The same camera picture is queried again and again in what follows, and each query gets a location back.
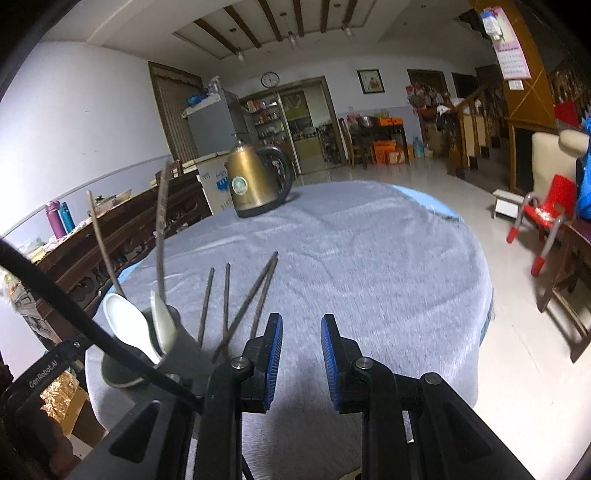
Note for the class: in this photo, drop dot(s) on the metal basin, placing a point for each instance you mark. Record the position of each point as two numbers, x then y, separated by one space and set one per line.
367 121

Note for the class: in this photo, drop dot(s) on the glass display cabinet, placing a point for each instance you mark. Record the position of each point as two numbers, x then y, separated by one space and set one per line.
268 120

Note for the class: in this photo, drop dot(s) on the golden patterned cloth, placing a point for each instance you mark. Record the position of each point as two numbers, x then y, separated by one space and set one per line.
57 394

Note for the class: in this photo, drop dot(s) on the golden electric kettle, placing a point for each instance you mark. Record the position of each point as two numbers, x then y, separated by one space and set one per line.
249 180

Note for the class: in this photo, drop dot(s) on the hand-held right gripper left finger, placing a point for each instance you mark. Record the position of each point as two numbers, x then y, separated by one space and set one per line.
273 364

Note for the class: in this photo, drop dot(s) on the pendant light bulb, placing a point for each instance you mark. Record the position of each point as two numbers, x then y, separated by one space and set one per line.
239 54
292 39

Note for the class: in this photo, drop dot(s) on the cream armchair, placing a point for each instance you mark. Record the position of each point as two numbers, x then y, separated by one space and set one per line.
547 152

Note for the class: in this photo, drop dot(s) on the carved dark wooden sideboard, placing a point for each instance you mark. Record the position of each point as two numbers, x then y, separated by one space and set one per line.
69 272

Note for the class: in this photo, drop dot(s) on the wooden stair railing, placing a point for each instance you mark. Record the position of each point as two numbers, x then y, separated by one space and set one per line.
471 120

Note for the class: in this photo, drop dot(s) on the brown wooden door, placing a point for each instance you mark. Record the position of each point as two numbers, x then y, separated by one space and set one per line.
173 106

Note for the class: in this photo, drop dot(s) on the grey utensil holder cup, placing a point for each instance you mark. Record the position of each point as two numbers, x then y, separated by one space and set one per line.
189 348

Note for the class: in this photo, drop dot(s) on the framed wall picture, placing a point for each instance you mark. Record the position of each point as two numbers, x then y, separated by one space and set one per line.
370 81

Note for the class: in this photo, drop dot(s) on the blue water jug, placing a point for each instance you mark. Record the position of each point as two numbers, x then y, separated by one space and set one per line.
418 147

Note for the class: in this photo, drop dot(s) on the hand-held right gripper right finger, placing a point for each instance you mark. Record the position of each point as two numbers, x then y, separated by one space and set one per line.
328 364

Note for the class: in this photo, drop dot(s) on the white ceramic spoon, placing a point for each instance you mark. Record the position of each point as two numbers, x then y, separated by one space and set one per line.
162 323
127 318

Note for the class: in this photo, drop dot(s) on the round wall clock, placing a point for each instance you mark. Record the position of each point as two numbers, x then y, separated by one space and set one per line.
270 79

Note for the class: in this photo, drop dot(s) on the blue bag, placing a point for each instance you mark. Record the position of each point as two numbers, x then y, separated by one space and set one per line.
585 184

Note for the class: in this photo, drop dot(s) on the purple water bottle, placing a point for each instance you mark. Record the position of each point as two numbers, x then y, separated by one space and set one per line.
54 221

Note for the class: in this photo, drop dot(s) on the blue water bottle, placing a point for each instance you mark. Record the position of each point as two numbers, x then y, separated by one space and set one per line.
68 217

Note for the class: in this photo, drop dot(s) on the orange flat box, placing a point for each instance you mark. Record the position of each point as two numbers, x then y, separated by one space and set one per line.
390 121

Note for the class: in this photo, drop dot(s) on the dark wooden back table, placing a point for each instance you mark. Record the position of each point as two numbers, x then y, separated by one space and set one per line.
367 131

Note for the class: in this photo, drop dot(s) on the grey refrigerator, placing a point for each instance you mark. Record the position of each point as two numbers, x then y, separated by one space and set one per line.
212 129

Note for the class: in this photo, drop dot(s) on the dark wooden chopstick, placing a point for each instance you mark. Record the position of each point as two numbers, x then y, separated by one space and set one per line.
106 249
206 307
244 307
226 309
264 300
158 240

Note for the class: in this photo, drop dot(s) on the brown wooden chair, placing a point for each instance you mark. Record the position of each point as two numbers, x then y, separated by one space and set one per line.
174 170

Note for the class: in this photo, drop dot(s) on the dark wooden dining chair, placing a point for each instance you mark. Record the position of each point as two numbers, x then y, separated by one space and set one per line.
346 141

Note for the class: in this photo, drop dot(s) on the small white stool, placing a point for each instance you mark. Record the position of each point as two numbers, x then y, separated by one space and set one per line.
507 205

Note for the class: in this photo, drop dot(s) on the red child chair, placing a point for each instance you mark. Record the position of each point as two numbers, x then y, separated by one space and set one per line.
554 194

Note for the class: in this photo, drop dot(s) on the grey tablecloth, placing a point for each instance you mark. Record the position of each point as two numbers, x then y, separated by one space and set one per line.
369 277

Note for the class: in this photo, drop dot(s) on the pink wall calendar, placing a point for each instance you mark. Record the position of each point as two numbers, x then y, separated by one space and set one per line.
512 60

